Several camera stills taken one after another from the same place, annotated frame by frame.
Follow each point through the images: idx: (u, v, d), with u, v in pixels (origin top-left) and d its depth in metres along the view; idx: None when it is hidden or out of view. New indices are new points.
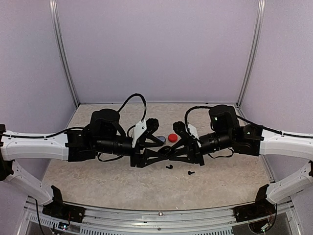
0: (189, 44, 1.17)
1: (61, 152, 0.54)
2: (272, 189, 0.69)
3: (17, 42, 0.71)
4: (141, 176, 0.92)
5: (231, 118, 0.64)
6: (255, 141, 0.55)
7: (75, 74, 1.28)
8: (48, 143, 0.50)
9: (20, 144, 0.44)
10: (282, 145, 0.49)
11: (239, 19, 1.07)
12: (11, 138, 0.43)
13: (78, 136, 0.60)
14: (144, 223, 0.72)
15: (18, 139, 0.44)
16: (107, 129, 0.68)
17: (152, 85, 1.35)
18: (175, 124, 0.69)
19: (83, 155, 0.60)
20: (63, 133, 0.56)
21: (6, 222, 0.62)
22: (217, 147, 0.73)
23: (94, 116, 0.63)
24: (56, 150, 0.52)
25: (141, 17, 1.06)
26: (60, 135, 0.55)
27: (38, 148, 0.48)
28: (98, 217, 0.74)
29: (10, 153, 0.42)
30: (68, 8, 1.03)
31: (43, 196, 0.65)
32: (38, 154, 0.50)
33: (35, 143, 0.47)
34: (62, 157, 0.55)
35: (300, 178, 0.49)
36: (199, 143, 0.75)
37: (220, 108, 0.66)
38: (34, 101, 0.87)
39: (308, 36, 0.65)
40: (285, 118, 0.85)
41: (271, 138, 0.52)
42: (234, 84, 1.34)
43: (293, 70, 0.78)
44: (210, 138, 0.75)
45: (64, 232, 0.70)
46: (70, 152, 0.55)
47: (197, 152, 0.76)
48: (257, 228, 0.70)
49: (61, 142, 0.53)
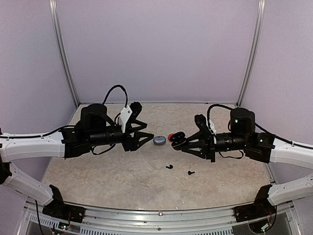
0: (189, 44, 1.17)
1: (59, 149, 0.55)
2: (276, 190, 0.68)
3: (17, 42, 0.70)
4: (141, 176, 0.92)
5: (250, 124, 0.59)
6: (266, 149, 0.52)
7: (75, 74, 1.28)
8: (45, 141, 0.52)
9: (18, 144, 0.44)
10: (293, 155, 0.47)
11: (238, 19, 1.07)
12: (9, 139, 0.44)
13: (72, 132, 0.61)
14: (144, 223, 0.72)
15: (16, 140, 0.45)
16: (98, 122, 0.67)
17: (152, 85, 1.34)
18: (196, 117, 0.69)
19: (80, 151, 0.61)
20: (57, 131, 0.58)
21: (5, 222, 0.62)
22: (231, 146, 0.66)
23: (82, 112, 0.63)
24: (54, 147, 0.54)
25: (142, 17, 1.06)
26: (55, 134, 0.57)
27: (36, 147, 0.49)
28: (99, 217, 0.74)
29: (10, 155, 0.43)
30: (68, 8, 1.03)
31: (44, 195, 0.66)
32: (36, 153, 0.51)
33: (33, 142, 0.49)
34: (60, 154, 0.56)
35: (307, 186, 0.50)
36: (215, 139, 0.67)
37: (240, 111, 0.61)
38: (34, 101, 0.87)
39: (307, 36, 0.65)
40: (285, 118, 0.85)
41: (281, 147, 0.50)
42: (234, 84, 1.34)
43: (292, 70, 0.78)
44: (225, 136, 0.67)
45: (64, 232, 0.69)
46: (66, 149, 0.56)
47: (212, 148, 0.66)
48: (257, 228, 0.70)
49: (57, 140, 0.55)
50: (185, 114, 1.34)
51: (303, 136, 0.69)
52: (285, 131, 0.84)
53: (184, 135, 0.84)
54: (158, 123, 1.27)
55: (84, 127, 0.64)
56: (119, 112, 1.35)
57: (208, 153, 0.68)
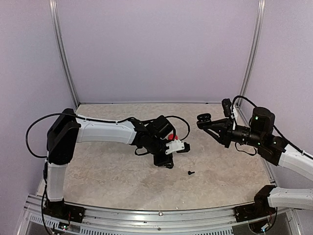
0: (189, 44, 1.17)
1: (124, 134, 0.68)
2: (279, 192, 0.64)
3: (17, 42, 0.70)
4: (141, 176, 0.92)
5: (270, 125, 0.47)
6: (277, 150, 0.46)
7: (75, 75, 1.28)
8: (119, 128, 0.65)
9: (94, 126, 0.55)
10: (300, 164, 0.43)
11: (238, 19, 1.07)
12: (87, 121, 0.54)
13: (142, 124, 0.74)
14: (144, 223, 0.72)
15: (93, 123, 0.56)
16: (165, 132, 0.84)
17: (152, 85, 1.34)
18: (224, 100, 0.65)
19: (142, 141, 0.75)
20: (128, 121, 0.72)
21: (6, 222, 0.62)
22: (247, 141, 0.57)
23: (161, 119, 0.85)
24: (123, 133, 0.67)
25: (141, 18, 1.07)
26: (126, 123, 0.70)
27: (107, 130, 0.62)
28: (99, 217, 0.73)
29: (86, 133, 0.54)
30: (69, 9, 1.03)
31: (59, 192, 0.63)
32: (110, 136, 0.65)
33: (110, 128, 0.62)
34: (128, 141, 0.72)
35: (308, 198, 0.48)
36: (234, 126, 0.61)
37: (262, 108, 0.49)
38: (35, 102, 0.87)
39: (307, 36, 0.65)
40: (285, 118, 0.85)
41: (291, 152, 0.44)
42: (233, 84, 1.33)
43: (292, 71, 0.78)
44: (244, 129, 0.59)
45: (64, 232, 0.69)
46: (135, 137, 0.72)
47: (229, 130, 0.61)
48: (257, 228, 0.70)
49: (129, 128, 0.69)
50: (186, 114, 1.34)
51: (304, 136, 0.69)
52: (286, 131, 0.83)
53: (210, 116, 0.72)
54: None
55: (156, 126, 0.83)
56: (120, 112, 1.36)
57: (223, 136, 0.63)
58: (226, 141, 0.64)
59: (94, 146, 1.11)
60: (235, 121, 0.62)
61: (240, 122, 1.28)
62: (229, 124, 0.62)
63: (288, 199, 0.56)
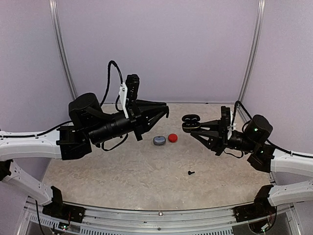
0: (189, 43, 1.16)
1: (49, 150, 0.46)
2: (277, 191, 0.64)
3: (17, 45, 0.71)
4: (141, 176, 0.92)
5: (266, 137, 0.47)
6: (266, 159, 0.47)
7: (75, 74, 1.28)
8: (35, 142, 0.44)
9: (8, 145, 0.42)
10: (291, 164, 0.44)
11: (239, 19, 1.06)
12: (3, 138, 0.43)
13: (67, 133, 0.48)
14: (144, 223, 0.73)
15: (10, 139, 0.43)
16: (88, 118, 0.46)
17: (152, 85, 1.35)
18: (224, 107, 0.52)
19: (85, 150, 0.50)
20: (56, 130, 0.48)
21: (6, 222, 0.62)
22: (240, 147, 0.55)
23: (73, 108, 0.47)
24: (45, 148, 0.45)
25: (141, 17, 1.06)
26: (53, 132, 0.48)
27: (24, 147, 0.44)
28: (99, 217, 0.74)
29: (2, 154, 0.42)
30: (67, 8, 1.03)
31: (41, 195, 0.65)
32: (35, 153, 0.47)
33: (25, 143, 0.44)
34: (58, 156, 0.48)
35: (309, 190, 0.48)
36: (229, 133, 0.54)
37: (260, 120, 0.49)
38: (34, 102, 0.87)
39: (308, 37, 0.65)
40: (284, 119, 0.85)
41: (279, 157, 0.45)
42: (233, 85, 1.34)
43: (292, 71, 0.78)
44: (236, 134, 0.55)
45: (64, 232, 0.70)
46: (62, 150, 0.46)
47: (224, 139, 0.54)
48: (257, 228, 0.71)
49: (52, 140, 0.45)
50: (185, 113, 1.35)
51: (303, 136, 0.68)
52: (286, 131, 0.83)
53: (197, 117, 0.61)
54: (158, 123, 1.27)
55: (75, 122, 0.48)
56: None
57: (216, 145, 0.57)
58: (217, 150, 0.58)
59: (94, 146, 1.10)
60: (230, 130, 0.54)
61: (239, 122, 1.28)
62: (223, 130, 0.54)
63: (288, 196, 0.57)
